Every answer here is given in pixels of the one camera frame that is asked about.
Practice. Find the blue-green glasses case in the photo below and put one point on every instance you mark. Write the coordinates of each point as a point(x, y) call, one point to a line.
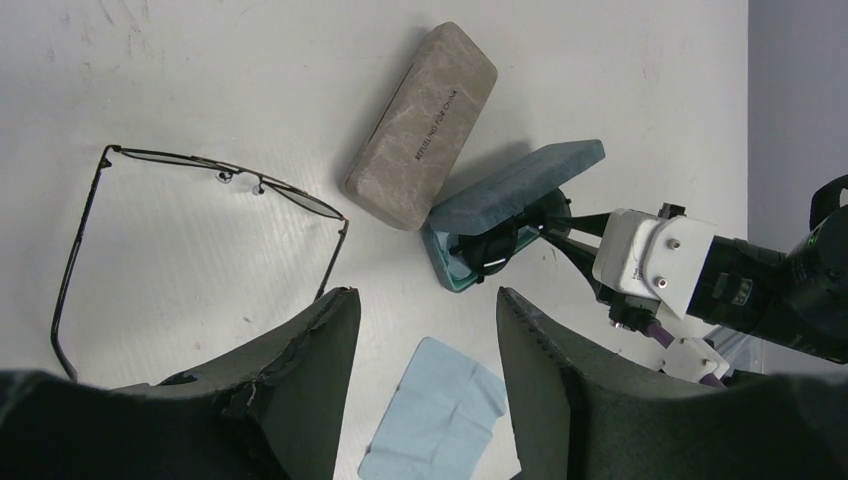
point(497, 197)

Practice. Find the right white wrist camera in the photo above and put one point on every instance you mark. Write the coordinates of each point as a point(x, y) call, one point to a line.
point(653, 258)

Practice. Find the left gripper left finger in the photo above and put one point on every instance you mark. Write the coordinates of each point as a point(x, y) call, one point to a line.
point(271, 408)

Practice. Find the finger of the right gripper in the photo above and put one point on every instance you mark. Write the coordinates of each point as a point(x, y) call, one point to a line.
point(580, 254)
point(594, 225)

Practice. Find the lower blue cleaning cloth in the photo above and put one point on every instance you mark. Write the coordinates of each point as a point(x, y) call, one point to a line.
point(440, 419)

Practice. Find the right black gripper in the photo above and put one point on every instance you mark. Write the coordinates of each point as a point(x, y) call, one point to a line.
point(797, 300)

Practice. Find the thin-frame sunglasses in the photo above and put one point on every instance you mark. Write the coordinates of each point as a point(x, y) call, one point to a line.
point(177, 259)
point(488, 253)

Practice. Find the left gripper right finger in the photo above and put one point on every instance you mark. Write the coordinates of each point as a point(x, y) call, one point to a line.
point(580, 411)

